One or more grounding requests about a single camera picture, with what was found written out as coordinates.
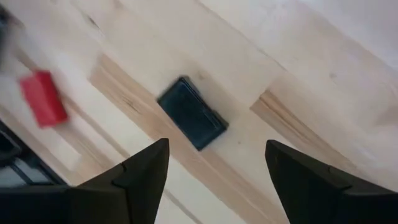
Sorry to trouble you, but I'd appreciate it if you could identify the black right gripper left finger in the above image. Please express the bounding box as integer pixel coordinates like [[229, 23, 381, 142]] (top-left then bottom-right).
[[0, 138, 170, 224]]

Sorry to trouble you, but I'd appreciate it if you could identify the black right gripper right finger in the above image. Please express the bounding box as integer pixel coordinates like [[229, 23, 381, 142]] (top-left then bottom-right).
[[265, 139, 398, 224]]

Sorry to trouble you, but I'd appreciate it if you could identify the black plastic box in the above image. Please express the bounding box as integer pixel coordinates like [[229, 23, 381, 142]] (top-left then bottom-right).
[[157, 76, 229, 152]]

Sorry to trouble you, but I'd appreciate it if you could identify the red plastic box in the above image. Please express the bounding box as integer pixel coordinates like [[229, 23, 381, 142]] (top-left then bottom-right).
[[18, 70, 69, 128]]

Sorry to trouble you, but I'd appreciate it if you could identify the black slotted plastic basket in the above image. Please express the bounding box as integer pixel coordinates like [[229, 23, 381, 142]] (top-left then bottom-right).
[[0, 119, 68, 189]]

